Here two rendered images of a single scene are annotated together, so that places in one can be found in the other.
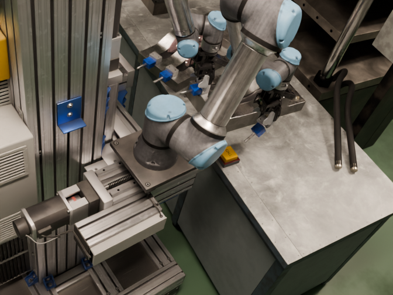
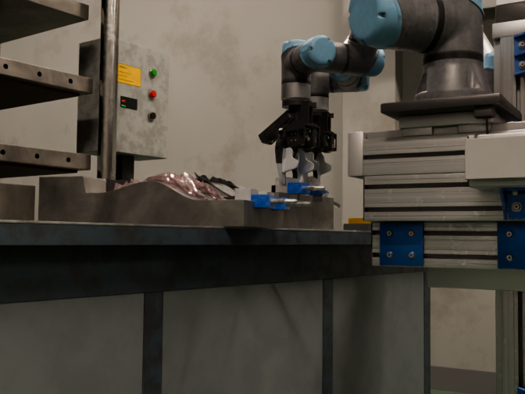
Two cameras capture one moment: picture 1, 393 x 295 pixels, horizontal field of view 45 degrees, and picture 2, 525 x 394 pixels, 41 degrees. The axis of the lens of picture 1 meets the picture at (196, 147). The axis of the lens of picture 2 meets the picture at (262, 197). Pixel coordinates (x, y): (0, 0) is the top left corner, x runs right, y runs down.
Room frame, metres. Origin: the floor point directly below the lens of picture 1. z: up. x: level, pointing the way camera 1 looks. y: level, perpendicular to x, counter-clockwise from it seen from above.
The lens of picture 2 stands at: (1.93, 1.79, 0.78)
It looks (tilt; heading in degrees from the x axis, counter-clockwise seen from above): 3 degrees up; 260
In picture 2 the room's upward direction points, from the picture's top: 1 degrees clockwise
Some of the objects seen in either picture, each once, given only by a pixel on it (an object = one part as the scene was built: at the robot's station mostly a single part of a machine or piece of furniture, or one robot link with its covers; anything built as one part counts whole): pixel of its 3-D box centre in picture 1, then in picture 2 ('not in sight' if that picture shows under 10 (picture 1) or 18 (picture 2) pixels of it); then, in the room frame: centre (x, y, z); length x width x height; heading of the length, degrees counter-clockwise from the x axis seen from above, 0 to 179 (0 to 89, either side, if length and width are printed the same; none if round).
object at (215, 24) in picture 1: (214, 27); (296, 63); (1.56, 0.08, 1.22); 0.09 x 0.08 x 0.11; 101
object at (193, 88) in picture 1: (193, 89); (301, 188); (1.54, 0.09, 0.90); 0.13 x 0.05 x 0.05; 134
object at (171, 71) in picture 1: (164, 76); (283, 204); (1.62, 0.24, 0.86); 0.13 x 0.05 x 0.05; 151
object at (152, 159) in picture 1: (158, 143); not in sight; (1.02, 0.12, 1.09); 0.15 x 0.15 x 0.10
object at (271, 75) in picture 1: (268, 73); (348, 77); (1.35, -0.16, 1.25); 0.11 x 0.11 x 0.08; 65
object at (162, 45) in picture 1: (194, 49); (163, 203); (1.89, 0.16, 0.86); 0.50 x 0.26 x 0.11; 151
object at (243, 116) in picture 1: (248, 92); (233, 205); (1.68, -0.15, 0.87); 0.50 x 0.26 x 0.14; 133
